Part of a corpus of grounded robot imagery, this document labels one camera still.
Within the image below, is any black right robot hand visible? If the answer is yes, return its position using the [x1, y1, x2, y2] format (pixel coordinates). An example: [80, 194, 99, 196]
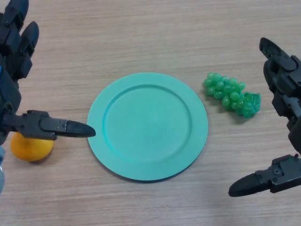
[228, 37, 301, 197]

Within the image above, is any green grape bunch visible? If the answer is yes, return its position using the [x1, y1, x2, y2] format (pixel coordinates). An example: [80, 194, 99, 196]
[202, 72, 262, 119]

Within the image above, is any yellow pear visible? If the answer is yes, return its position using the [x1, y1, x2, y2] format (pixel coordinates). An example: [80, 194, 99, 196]
[10, 131, 54, 162]

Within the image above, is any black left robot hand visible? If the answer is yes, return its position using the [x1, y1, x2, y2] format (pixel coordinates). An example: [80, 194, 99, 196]
[0, 0, 96, 147]

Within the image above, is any green round plate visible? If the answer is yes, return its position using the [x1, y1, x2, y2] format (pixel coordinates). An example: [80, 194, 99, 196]
[86, 72, 209, 183]

